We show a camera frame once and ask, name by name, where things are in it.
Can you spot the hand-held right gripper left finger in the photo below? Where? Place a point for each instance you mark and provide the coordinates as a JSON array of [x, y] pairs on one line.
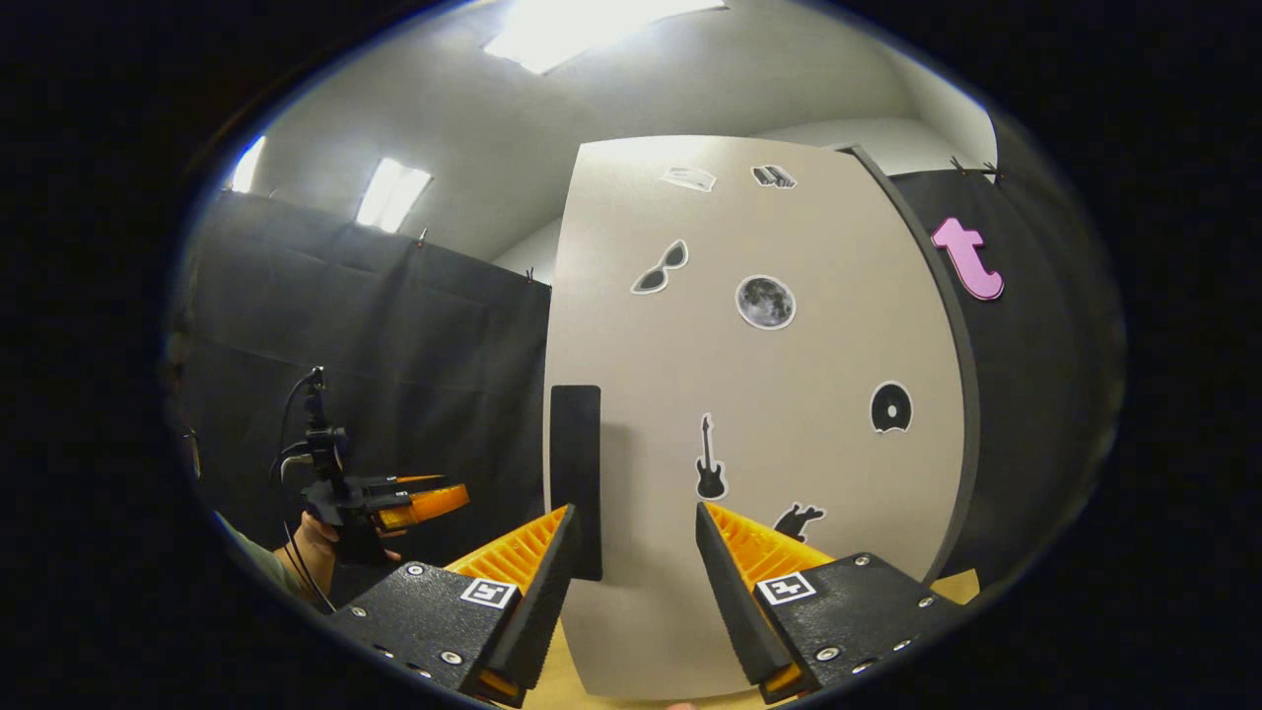
[[542, 611]]

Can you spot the black backdrop cloth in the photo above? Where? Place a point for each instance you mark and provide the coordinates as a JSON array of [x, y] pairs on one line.
[[424, 335]]

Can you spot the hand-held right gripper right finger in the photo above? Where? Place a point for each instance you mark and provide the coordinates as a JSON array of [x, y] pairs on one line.
[[730, 611]]

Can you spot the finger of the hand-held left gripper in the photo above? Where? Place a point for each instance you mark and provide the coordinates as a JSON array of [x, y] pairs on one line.
[[429, 505], [396, 483]]

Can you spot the dark grey cabinet frame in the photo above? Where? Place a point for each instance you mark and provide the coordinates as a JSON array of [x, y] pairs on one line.
[[948, 296]]

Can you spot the large ceiling light panel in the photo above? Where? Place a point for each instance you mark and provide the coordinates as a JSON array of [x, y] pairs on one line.
[[582, 25]]

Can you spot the narrow ceiling light panel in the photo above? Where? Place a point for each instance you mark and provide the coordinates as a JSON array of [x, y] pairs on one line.
[[246, 164], [392, 194]]

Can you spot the beige cabinet door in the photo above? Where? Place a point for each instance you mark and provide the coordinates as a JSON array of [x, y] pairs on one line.
[[789, 414]]

